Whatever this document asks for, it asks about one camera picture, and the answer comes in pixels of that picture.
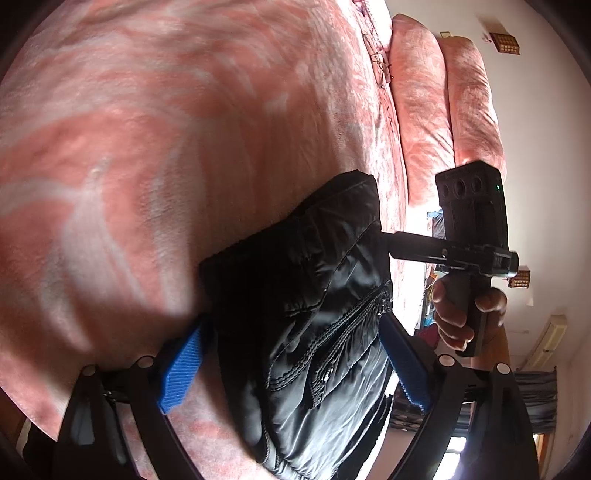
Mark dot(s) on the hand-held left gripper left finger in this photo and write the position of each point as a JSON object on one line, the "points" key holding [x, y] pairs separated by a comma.
{"points": [[180, 374]]}

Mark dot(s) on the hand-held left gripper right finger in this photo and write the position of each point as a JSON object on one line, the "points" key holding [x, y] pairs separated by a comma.
{"points": [[408, 369]]}

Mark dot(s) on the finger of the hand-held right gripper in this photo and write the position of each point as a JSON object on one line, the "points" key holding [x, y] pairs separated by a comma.
{"points": [[413, 247]]}

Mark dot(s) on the black quilted pants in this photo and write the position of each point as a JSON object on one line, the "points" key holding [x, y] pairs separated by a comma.
{"points": [[323, 323]]}

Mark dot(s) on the person's right hand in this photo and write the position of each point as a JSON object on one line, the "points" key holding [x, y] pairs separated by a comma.
{"points": [[452, 318]]}

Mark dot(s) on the window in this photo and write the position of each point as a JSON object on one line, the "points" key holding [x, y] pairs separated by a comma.
{"points": [[466, 447]]}

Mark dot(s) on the dark patterned curtain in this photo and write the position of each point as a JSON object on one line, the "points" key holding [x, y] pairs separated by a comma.
{"points": [[531, 399]]}

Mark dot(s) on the eyeglasses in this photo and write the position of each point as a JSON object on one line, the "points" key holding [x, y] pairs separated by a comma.
{"points": [[381, 64]]}

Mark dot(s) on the bed with pink sheet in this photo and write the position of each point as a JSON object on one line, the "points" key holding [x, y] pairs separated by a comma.
{"points": [[138, 138]]}

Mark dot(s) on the wooden wall lamp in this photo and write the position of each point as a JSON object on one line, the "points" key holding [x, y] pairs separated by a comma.
{"points": [[505, 44], [521, 279]]}

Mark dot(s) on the cream wall air conditioner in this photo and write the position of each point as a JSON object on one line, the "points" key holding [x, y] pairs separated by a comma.
{"points": [[551, 339]]}

